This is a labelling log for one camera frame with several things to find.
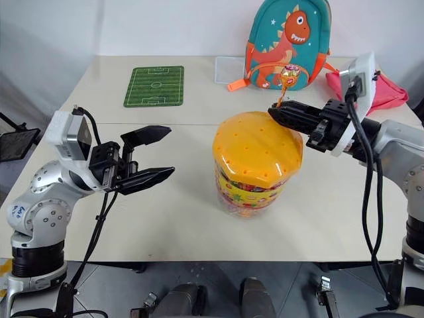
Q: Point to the teal dinosaur backpack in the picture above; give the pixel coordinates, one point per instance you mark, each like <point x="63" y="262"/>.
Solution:
<point x="291" y="30"/>

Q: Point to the dark rounded shape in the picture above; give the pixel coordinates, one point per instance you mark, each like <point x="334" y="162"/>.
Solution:
<point x="256" y="298"/>
<point x="180" y="301"/>

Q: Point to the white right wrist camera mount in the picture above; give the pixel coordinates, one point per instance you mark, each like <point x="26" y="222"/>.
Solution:
<point x="364" y="76"/>

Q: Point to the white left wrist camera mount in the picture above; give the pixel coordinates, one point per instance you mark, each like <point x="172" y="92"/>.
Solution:
<point x="59" y="132"/>

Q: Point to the metal clamp bracket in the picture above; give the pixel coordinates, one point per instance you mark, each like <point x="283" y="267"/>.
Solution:
<point x="145" y="304"/>
<point x="326" y="295"/>

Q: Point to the orange lollipop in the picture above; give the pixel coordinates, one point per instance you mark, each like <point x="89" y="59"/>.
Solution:
<point x="289" y="77"/>

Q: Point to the green football field mat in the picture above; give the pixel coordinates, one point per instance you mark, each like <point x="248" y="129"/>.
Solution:
<point x="155" y="86"/>

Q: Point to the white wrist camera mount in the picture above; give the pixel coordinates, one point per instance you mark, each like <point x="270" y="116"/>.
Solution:
<point x="364" y="76"/>
<point x="59" y="132"/>

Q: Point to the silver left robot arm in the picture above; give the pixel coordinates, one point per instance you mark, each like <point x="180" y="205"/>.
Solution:
<point x="43" y="212"/>

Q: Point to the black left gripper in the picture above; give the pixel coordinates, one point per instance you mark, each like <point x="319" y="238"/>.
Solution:
<point x="104" y="159"/>

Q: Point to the pink cloth bag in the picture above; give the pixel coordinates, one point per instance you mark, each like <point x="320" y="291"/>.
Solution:
<point x="387" y="92"/>

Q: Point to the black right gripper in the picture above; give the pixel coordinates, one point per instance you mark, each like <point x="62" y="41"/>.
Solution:
<point x="334" y="126"/>

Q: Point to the clear plastic sheet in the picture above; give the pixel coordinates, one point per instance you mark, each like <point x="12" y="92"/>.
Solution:
<point x="230" y="68"/>

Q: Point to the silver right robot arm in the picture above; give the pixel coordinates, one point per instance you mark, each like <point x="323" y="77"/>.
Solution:
<point x="397" y="139"/>

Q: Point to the lollipop jar with yellow lid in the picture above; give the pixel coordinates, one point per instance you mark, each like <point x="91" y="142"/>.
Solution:
<point x="258" y="145"/>

